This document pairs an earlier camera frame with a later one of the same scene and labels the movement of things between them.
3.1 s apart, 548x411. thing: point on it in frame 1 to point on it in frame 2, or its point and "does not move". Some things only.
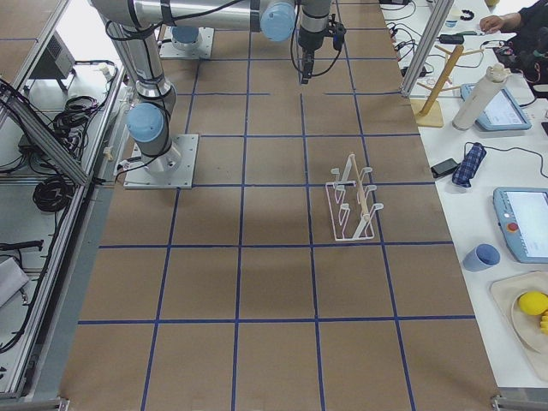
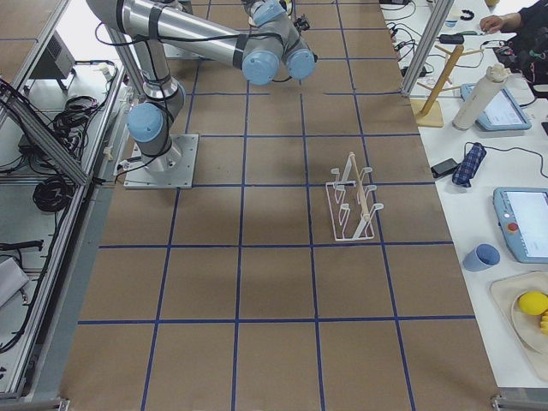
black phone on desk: (444, 168) does not move
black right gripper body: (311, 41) to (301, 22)
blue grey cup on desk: (483, 257) does not move
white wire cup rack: (352, 216) does not move
